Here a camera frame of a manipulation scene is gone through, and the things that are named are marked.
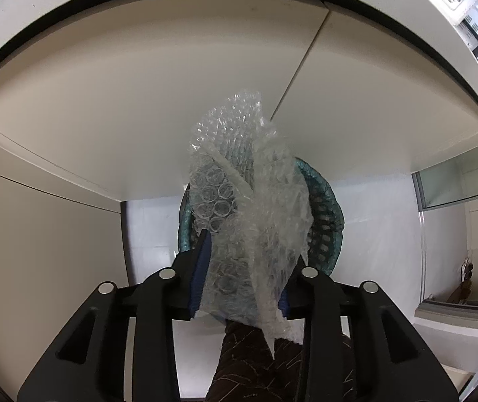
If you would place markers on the clear bubble wrap sheet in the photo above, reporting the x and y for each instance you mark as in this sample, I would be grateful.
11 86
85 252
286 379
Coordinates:
255 217

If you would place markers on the teal woven wastebasket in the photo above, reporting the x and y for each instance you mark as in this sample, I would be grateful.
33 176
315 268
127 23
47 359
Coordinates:
327 217

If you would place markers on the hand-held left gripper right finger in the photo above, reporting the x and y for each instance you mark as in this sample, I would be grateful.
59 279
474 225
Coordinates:
285 307

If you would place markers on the dark patterned cloth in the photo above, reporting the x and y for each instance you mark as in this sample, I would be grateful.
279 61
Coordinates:
243 364

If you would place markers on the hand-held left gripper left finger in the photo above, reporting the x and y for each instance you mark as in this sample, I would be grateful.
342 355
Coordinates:
203 259

